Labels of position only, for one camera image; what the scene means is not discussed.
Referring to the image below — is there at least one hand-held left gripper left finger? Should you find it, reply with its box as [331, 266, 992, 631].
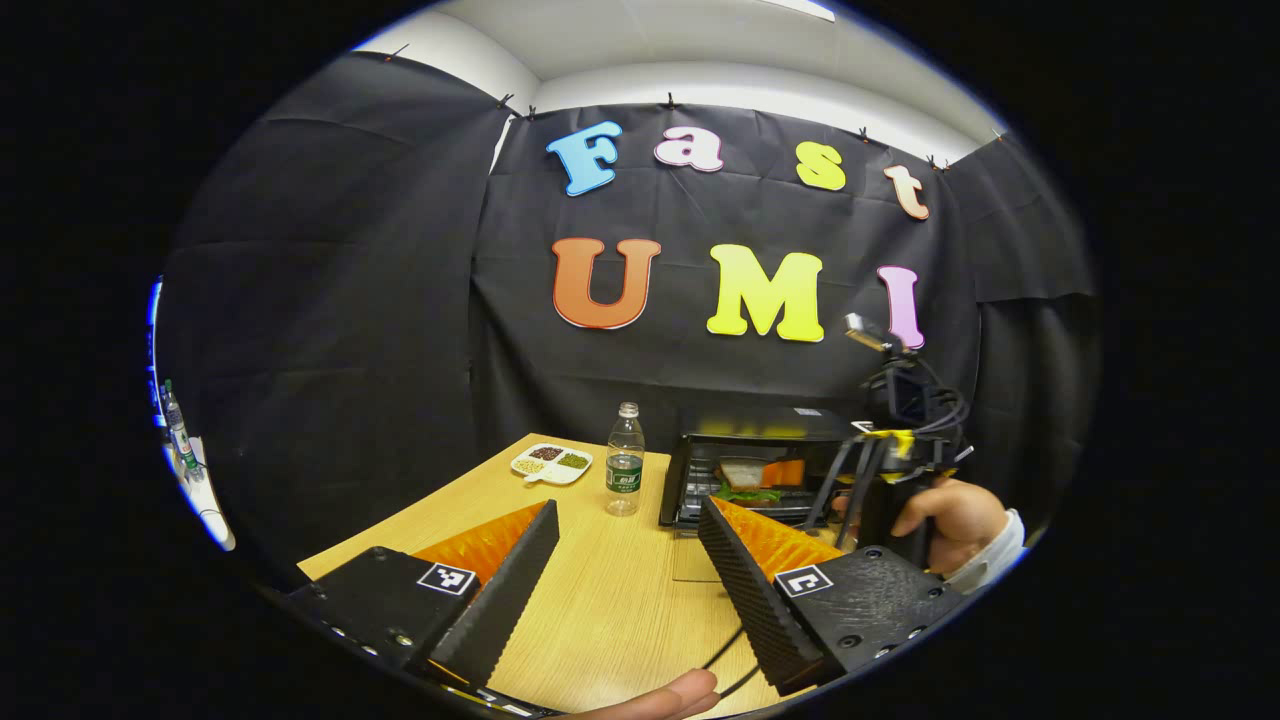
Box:
[285, 500, 561, 691]

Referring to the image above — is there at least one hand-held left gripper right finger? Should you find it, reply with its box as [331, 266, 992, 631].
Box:
[697, 495, 966, 696]

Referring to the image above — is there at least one black electric oven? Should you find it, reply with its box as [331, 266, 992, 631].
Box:
[658, 404, 873, 585]

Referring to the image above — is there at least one lettuce sandwich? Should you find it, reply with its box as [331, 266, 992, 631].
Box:
[714, 456, 807, 505]

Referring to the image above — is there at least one white divided dish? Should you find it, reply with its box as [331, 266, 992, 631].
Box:
[510, 442, 595, 487]

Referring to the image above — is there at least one clear plastic water bottle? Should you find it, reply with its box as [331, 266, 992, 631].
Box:
[604, 401, 647, 518]

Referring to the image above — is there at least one white side table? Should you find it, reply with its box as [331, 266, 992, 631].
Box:
[160, 435, 239, 554]

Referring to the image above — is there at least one black backdrop cloth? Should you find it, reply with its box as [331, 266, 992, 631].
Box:
[155, 50, 1103, 583]

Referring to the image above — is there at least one green label bottle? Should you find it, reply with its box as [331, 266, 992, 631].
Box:
[159, 379, 202, 484]

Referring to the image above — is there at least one long ceiling light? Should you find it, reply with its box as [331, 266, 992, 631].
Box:
[758, 0, 837, 24]

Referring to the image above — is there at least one thin black cable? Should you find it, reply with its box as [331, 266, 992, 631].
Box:
[699, 624, 763, 698]

